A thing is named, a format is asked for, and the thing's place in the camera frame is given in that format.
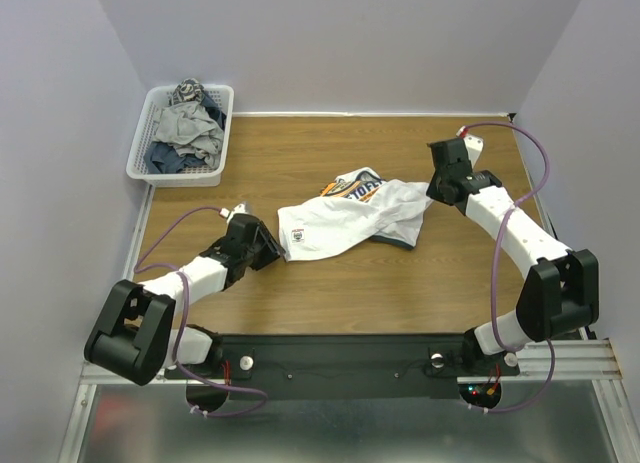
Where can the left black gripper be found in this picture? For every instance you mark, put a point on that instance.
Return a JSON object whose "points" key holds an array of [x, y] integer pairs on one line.
{"points": [[272, 249]]}

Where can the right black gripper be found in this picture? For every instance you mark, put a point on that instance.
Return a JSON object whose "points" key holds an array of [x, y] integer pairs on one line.
{"points": [[448, 159]]}

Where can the white printed tank top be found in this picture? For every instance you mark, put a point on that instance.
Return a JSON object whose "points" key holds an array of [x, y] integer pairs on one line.
{"points": [[355, 207]]}

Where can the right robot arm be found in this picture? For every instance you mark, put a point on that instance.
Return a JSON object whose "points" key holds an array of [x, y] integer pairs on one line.
{"points": [[561, 286]]}

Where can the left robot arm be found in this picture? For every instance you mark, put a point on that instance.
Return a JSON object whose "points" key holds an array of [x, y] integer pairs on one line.
{"points": [[133, 335]]}

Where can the navy blue tank top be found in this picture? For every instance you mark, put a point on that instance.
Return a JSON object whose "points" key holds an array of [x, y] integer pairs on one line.
{"points": [[160, 158]]}

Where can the grey tank top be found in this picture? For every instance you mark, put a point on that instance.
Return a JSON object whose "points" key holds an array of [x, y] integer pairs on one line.
{"points": [[189, 129]]}

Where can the patterned dark tank top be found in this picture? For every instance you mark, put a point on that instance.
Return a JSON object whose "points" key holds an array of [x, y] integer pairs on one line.
{"points": [[189, 90]]}

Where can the white plastic basket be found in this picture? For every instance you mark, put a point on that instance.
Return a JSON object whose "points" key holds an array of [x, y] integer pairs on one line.
{"points": [[218, 101]]}

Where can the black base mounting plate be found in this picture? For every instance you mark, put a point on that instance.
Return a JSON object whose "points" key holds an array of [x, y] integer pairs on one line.
{"points": [[306, 367]]}

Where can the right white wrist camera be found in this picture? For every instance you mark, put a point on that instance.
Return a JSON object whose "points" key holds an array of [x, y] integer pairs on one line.
{"points": [[474, 145]]}

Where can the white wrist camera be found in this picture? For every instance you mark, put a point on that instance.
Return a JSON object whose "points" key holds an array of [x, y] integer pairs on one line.
{"points": [[229, 213], [474, 145]]}

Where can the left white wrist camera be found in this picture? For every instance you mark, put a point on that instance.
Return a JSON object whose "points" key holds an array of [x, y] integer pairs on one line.
{"points": [[229, 213]]}

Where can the aluminium frame rail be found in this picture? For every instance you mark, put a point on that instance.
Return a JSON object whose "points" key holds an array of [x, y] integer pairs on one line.
{"points": [[574, 360]]}

